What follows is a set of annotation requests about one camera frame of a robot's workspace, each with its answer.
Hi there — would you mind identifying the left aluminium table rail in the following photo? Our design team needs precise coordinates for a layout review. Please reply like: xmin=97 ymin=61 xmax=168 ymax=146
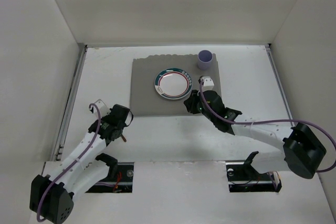
xmin=48 ymin=43 xmax=88 ymax=161

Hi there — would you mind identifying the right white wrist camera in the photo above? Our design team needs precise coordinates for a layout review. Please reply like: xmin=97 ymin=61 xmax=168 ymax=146
xmin=199 ymin=76 xmax=215 ymax=92

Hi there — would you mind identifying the grey cloth placemat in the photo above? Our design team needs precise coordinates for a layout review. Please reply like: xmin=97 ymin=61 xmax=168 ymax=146
xmin=130 ymin=54 xmax=222 ymax=116

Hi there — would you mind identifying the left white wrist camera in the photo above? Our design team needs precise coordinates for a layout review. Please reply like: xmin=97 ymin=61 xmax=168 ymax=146
xmin=89 ymin=99 xmax=110 ymax=117

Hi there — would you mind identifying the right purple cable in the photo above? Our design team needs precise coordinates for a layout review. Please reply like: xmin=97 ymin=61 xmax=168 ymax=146
xmin=199 ymin=78 xmax=336 ymax=174

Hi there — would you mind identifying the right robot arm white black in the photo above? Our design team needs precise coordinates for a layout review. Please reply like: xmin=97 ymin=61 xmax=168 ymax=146
xmin=183 ymin=90 xmax=326 ymax=179

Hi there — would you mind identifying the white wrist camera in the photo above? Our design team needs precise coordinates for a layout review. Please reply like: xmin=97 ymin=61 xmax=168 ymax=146
xmin=89 ymin=99 xmax=110 ymax=117
xmin=199 ymin=76 xmax=215 ymax=92

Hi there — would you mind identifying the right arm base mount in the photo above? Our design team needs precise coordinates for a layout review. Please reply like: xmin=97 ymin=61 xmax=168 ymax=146
xmin=226 ymin=163 xmax=282 ymax=193

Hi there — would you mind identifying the right aluminium table rail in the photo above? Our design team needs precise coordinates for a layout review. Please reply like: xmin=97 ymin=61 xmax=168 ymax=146
xmin=265 ymin=44 xmax=292 ymax=119

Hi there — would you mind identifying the lilac plastic cup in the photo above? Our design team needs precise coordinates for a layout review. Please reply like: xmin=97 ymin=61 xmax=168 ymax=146
xmin=197 ymin=50 xmax=213 ymax=70

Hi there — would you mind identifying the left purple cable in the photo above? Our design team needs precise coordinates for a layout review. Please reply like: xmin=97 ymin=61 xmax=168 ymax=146
xmin=36 ymin=103 xmax=124 ymax=221

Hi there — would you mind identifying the aluminium table rail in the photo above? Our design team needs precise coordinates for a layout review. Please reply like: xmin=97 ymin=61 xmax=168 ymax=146
xmin=48 ymin=43 xmax=88 ymax=161
xmin=265 ymin=44 xmax=292 ymax=119

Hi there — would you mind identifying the white plate green red rim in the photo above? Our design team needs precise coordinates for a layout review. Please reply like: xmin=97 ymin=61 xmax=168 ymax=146
xmin=154 ymin=68 xmax=193 ymax=100

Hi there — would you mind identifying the purple cable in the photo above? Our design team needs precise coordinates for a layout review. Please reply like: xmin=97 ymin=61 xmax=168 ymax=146
xmin=199 ymin=78 xmax=336 ymax=174
xmin=36 ymin=103 xmax=124 ymax=221

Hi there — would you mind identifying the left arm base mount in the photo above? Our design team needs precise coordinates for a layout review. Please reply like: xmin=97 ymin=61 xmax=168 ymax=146
xmin=87 ymin=163 xmax=134 ymax=194

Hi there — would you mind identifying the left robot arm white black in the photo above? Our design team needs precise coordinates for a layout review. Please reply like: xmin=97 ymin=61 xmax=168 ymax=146
xmin=29 ymin=100 xmax=133 ymax=223

